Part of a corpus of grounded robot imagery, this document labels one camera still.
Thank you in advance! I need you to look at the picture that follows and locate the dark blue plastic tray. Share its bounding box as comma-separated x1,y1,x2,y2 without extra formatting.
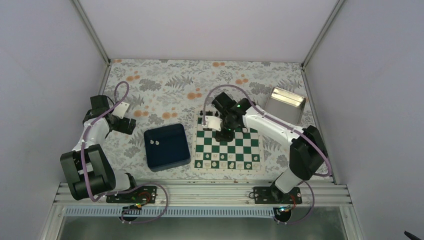
143,123,191,172

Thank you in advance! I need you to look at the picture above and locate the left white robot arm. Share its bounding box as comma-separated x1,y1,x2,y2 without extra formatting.
60,95,140,203

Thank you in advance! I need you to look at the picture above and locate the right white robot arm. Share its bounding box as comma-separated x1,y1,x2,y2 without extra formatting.
202,92,332,204

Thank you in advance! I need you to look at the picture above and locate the green white chess board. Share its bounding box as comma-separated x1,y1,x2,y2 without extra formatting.
191,110,265,175

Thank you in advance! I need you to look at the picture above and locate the black chess pieces row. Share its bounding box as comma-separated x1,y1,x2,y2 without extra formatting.
197,110,220,125

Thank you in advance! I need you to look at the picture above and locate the floral patterned table mat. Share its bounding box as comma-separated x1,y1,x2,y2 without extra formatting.
102,59,307,180

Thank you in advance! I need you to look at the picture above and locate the silver metal tin box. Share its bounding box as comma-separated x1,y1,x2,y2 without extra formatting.
264,87,307,125

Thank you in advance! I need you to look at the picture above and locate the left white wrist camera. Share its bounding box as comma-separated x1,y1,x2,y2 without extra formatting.
112,102,130,119

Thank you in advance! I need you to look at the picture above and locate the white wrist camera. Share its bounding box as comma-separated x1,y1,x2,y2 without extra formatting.
112,102,130,119
202,115,223,132

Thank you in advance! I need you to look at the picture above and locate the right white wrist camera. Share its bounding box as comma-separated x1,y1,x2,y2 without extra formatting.
202,115,223,132

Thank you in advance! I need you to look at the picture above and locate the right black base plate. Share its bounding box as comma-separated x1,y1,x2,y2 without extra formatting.
248,186,303,205

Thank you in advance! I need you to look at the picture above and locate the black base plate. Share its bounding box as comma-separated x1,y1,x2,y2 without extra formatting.
106,185,157,205
248,186,303,205

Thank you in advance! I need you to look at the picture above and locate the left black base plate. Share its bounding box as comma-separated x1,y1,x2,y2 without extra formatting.
106,185,157,205

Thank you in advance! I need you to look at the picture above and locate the aluminium rail frame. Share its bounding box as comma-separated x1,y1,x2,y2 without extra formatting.
53,180,352,218

